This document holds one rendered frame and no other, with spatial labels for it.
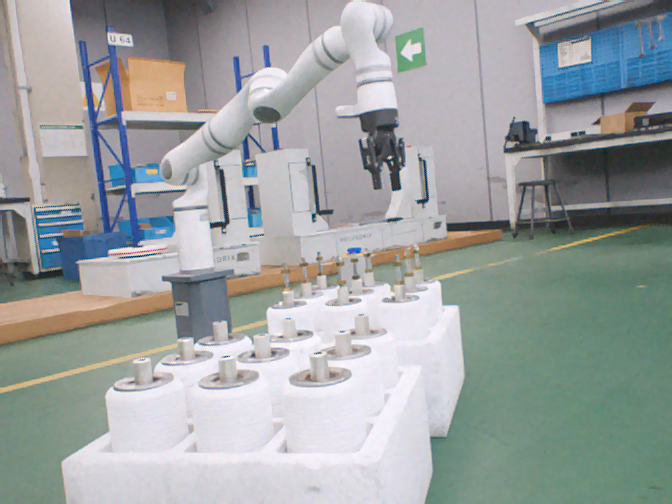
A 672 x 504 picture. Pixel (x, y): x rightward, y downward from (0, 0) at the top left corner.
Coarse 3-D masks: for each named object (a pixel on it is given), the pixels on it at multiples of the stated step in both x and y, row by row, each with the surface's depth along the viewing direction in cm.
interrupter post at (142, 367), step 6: (138, 360) 85; (144, 360) 84; (138, 366) 84; (144, 366) 84; (150, 366) 85; (138, 372) 84; (144, 372) 84; (150, 372) 85; (138, 378) 84; (144, 378) 84; (150, 378) 84; (138, 384) 84; (144, 384) 84
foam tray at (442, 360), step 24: (456, 312) 154; (432, 336) 128; (456, 336) 150; (408, 360) 124; (432, 360) 123; (456, 360) 147; (432, 384) 123; (456, 384) 144; (432, 408) 124; (432, 432) 124
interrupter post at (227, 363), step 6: (222, 360) 81; (228, 360) 81; (234, 360) 81; (222, 366) 81; (228, 366) 81; (234, 366) 81; (222, 372) 81; (228, 372) 81; (234, 372) 81; (222, 378) 81; (228, 378) 81; (234, 378) 81
